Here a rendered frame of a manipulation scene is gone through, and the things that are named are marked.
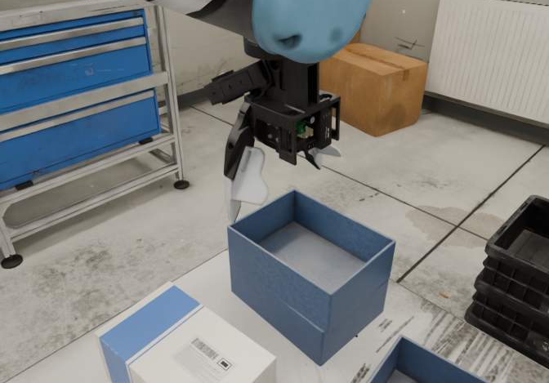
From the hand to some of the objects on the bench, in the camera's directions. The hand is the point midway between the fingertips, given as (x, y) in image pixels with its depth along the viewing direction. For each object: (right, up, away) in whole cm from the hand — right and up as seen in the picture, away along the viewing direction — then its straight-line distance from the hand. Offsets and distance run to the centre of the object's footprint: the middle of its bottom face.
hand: (274, 192), depth 57 cm
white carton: (-11, -26, +4) cm, 29 cm away
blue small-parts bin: (+20, -31, -4) cm, 37 cm away
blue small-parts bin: (+5, -18, +17) cm, 25 cm away
